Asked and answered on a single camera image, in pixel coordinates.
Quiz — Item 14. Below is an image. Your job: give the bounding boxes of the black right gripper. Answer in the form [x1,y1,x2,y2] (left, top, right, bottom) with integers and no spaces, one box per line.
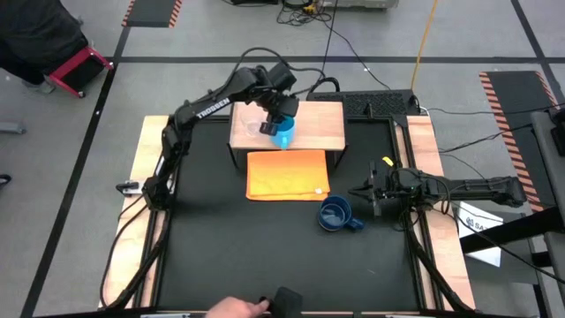
[348,160,401,218]

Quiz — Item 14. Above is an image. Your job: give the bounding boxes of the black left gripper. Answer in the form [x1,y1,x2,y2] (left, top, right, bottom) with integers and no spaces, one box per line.
[251,86,301,136]

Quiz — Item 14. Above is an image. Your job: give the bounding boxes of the light blue plastic mug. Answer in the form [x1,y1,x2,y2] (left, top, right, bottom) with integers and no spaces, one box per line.
[268,115,297,151]

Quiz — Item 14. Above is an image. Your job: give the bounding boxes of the clear plastic cup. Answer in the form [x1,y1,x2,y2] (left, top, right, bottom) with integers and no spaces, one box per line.
[240,113,266,139]

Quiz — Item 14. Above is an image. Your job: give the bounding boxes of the dark blue ceramic mug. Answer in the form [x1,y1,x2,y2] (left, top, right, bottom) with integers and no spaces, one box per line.
[317,194,366,233]

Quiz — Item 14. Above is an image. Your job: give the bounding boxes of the orange folded cloth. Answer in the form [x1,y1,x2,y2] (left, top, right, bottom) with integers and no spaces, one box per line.
[245,148,332,203]

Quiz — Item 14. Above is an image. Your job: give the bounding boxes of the wooden table side board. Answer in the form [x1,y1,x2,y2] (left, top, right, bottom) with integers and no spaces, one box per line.
[395,115,478,311]
[98,115,183,309]

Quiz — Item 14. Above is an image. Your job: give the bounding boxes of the white printed paper sheet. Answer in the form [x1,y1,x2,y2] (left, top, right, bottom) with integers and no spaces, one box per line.
[454,201,505,269]

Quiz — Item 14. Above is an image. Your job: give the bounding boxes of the grey equipment case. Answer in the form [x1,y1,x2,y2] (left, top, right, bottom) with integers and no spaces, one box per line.
[324,0,399,11]

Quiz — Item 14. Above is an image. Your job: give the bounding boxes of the black desk edge bar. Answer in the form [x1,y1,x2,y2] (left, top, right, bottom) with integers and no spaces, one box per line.
[458,206,565,255]

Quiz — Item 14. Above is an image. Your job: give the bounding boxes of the black hazard-striped floor mat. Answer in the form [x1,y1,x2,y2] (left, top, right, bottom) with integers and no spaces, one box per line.
[478,70,562,214]
[122,0,184,29]

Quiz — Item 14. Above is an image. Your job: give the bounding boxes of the person's hand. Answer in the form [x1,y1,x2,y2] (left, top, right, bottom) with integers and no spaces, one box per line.
[204,295,271,318]

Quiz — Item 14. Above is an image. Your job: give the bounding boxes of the grey desk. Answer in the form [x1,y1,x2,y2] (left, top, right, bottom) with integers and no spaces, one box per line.
[529,108,565,318]

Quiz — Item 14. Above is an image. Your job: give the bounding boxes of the red framed stool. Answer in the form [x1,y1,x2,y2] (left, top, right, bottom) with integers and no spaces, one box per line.
[48,45,116,100]

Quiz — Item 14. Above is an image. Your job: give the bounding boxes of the person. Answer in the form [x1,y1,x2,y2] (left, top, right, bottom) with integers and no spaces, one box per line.
[0,0,90,95]

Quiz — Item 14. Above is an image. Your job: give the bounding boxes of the wooden shelf with black frame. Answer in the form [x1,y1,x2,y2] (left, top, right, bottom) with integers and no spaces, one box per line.
[226,100,349,171]

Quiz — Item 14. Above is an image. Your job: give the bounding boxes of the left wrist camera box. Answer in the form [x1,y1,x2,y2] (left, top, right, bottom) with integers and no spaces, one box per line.
[267,61,298,91]

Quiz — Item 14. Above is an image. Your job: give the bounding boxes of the black metal table frame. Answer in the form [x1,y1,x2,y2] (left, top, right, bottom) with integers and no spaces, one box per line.
[99,112,478,318]

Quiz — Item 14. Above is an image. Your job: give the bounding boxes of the tangled black floor cables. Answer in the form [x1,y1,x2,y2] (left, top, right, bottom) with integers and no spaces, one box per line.
[275,0,334,27]

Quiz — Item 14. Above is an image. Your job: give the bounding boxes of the yellow hanging cable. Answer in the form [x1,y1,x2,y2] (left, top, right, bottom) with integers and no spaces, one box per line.
[410,0,440,92]

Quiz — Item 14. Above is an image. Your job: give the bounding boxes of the silver corner bracket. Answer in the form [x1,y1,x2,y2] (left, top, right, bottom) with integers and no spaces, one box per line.
[115,179,144,197]

